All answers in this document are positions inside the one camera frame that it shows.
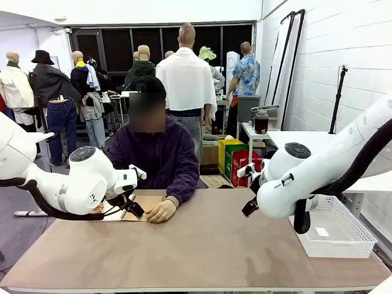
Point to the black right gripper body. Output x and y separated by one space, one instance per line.
256 186

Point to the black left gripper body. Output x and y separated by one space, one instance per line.
121 199

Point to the brown spiral notebook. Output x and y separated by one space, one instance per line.
148 202

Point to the person's left forearm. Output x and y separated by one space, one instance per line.
183 193

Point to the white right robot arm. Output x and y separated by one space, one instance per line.
306 183

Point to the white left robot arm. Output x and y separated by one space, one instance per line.
85 180

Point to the person's left hand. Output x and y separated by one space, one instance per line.
162 211

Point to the red bag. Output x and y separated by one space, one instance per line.
245 156

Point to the wooden slatted board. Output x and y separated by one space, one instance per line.
214 181

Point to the green and yellow bag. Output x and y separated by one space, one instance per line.
226 153

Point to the person in purple jacket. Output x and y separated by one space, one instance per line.
153 156

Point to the cardboard box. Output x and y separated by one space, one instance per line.
209 156

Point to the small white side table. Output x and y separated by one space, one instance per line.
249 130

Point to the glass jar with dark liquid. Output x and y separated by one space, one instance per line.
261 122

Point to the small white label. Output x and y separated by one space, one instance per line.
322 231

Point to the grey flat device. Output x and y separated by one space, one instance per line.
266 107

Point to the grey box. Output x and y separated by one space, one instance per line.
248 107

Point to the white plastic mesh basket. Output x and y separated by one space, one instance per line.
343 214

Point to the white stand foot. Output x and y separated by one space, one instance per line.
30 213

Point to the mannequin legs in blue jeans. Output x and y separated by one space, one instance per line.
61 122

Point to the white background desk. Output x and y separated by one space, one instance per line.
114 96

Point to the mannequin in floral blue shirt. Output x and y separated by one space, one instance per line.
246 76

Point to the black cap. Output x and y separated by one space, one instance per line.
147 84

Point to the black tripod stand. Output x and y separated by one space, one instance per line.
338 98

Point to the mannequin with white cloth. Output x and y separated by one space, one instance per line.
186 82

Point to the mannequin with yellow scarf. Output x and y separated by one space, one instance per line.
79 79

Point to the black framed white panel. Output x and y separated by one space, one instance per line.
277 61
289 61

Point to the white tower appliance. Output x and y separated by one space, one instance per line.
231 61

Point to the mannequin in dark green hoodie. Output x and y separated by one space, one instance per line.
141 69

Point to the mannequin with black hat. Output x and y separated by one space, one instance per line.
52 79

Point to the mannequin with green hat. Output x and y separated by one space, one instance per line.
206 53

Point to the bare beige mannequin head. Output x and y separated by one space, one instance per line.
169 54
135 55

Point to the dark glass window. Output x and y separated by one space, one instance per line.
116 46

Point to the mannequin in cream jacket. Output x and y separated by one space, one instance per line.
13 85

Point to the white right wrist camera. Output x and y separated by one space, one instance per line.
246 171

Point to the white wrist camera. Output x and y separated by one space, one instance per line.
137 172
246 171

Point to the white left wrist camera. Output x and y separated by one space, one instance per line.
137 172

